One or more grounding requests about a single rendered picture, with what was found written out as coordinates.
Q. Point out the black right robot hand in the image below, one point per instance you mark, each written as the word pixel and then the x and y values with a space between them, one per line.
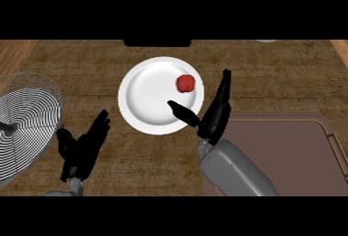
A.
pixel 217 113

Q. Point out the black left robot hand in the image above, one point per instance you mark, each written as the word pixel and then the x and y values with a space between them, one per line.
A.
pixel 83 147

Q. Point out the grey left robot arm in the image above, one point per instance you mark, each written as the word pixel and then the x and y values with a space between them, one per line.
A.
pixel 70 188

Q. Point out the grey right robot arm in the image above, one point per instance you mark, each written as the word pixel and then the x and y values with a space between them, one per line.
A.
pixel 235 170

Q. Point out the white round plate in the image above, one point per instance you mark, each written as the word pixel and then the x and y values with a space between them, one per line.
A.
pixel 158 95

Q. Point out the brown rectangular tray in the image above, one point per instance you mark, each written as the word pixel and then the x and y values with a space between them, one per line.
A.
pixel 290 156

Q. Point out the pale grey round object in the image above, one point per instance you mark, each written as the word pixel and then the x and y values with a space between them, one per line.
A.
pixel 266 41

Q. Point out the black appliance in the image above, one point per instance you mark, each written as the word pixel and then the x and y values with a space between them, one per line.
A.
pixel 157 43

